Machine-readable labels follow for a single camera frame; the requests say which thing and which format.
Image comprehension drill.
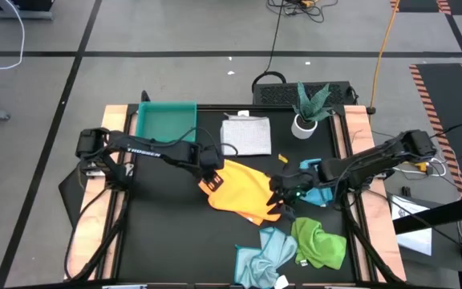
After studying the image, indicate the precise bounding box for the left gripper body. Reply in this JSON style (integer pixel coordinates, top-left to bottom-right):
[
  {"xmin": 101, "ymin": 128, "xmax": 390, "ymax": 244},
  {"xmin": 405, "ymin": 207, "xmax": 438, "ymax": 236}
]
[{"xmin": 197, "ymin": 154, "xmax": 226, "ymax": 177}]

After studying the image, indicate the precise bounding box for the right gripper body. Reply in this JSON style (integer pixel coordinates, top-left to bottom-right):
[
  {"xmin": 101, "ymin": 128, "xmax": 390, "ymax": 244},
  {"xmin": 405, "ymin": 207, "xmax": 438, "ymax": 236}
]
[{"xmin": 269, "ymin": 170, "xmax": 316, "ymax": 201}]

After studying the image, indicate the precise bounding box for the orange microfiber towel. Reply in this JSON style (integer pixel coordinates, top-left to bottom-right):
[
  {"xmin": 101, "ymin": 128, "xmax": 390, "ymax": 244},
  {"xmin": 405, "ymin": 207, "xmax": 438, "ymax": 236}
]
[{"xmin": 197, "ymin": 159, "xmax": 286, "ymax": 226}]

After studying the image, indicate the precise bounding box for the white waffle-weave towel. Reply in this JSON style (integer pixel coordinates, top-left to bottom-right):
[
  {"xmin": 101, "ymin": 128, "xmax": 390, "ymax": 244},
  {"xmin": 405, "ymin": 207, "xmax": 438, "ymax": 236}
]
[{"xmin": 219, "ymin": 110, "xmax": 273, "ymax": 157}]

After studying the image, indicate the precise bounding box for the bright blue microfiber towel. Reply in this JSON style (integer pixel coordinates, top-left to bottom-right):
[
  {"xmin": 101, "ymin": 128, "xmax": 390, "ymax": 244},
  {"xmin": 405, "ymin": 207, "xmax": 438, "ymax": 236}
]
[{"xmin": 298, "ymin": 158, "xmax": 334, "ymax": 208}]

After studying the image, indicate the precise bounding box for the green microfiber towel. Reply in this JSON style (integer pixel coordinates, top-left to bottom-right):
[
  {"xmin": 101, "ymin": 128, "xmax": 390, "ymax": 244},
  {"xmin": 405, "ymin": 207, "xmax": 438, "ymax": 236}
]
[{"xmin": 290, "ymin": 217, "xmax": 347, "ymax": 271}]

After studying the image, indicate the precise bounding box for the pale blue teal-edged towel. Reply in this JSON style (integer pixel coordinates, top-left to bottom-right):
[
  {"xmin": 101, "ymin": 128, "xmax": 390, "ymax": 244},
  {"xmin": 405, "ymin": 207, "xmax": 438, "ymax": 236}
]
[{"xmin": 233, "ymin": 226, "xmax": 298, "ymax": 289}]

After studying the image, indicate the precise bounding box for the snake plant in white pot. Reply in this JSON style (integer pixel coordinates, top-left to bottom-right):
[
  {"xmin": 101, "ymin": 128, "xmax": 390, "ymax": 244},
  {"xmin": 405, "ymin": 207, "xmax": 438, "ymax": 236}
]
[{"xmin": 290, "ymin": 82, "xmax": 334, "ymax": 140}]

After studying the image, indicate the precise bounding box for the teal plastic bin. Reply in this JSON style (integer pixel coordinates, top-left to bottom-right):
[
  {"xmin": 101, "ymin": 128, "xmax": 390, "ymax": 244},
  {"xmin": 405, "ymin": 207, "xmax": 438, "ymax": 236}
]
[{"xmin": 135, "ymin": 100, "xmax": 198, "ymax": 144}]

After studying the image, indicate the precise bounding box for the black vented computer case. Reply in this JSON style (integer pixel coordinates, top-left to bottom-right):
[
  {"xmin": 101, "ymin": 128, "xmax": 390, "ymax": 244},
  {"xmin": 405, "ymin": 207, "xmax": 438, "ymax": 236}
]
[{"xmin": 252, "ymin": 81, "xmax": 356, "ymax": 108}]

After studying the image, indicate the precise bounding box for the wooden side board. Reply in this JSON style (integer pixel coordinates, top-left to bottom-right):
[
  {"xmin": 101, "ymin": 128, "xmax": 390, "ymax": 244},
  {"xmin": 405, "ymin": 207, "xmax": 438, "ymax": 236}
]
[
  {"xmin": 342, "ymin": 104, "xmax": 407, "ymax": 282},
  {"xmin": 64, "ymin": 104, "xmax": 130, "ymax": 281}
]

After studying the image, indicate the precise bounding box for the white paper sheet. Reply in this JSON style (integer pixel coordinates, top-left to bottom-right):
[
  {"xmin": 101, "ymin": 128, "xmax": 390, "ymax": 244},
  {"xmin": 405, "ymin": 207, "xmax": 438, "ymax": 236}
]
[{"xmin": 391, "ymin": 194, "xmax": 433, "ymax": 257}]

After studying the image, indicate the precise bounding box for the black orange-striped floor mat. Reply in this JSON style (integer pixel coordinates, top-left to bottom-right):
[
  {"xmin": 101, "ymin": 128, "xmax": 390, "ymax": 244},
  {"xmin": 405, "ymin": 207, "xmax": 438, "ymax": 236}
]
[
  {"xmin": 391, "ymin": 0, "xmax": 462, "ymax": 16},
  {"xmin": 409, "ymin": 63, "xmax": 462, "ymax": 197}
]

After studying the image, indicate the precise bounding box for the black table frame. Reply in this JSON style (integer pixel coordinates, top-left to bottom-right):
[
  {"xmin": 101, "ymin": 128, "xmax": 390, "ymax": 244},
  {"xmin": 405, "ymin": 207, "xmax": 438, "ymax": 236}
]
[{"xmin": 102, "ymin": 103, "xmax": 376, "ymax": 289}]

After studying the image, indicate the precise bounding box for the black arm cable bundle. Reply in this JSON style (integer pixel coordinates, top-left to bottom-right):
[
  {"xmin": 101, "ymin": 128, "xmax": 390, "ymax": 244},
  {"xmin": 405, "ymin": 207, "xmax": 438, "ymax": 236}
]
[
  {"xmin": 341, "ymin": 192, "xmax": 404, "ymax": 284},
  {"xmin": 64, "ymin": 188, "xmax": 130, "ymax": 282}
]

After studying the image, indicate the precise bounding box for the white power cable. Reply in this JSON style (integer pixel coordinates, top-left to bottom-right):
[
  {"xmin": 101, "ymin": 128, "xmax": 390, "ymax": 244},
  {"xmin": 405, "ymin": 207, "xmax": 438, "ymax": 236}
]
[{"xmin": 393, "ymin": 157, "xmax": 448, "ymax": 177}]

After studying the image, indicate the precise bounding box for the long black cable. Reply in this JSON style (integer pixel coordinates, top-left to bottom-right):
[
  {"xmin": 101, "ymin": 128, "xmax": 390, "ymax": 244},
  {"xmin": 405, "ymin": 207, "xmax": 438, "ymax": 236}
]
[{"xmin": 250, "ymin": 0, "xmax": 288, "ymax": 93}]

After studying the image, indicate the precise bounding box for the black rig frame beam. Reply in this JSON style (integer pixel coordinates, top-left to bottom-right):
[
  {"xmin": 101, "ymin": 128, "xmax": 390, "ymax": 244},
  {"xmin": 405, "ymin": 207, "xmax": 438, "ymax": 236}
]
[{"xmin": 393, "ymin": 192, "xmax": 462, "ymax": 236}]

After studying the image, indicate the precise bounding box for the yellow cable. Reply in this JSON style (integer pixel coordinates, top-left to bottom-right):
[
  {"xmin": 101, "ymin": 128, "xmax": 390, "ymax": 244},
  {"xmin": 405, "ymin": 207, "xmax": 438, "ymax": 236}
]
[{"xmin": 369, "ymin": 0, "xmax": 400, "ymax": 116}]

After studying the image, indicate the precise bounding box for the black cable tangle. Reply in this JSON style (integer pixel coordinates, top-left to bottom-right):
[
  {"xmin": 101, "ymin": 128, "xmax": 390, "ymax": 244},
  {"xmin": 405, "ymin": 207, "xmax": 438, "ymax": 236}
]
[{"xmin": 266, "ymin": 0, "xmax": 338, "ymax": 23}]

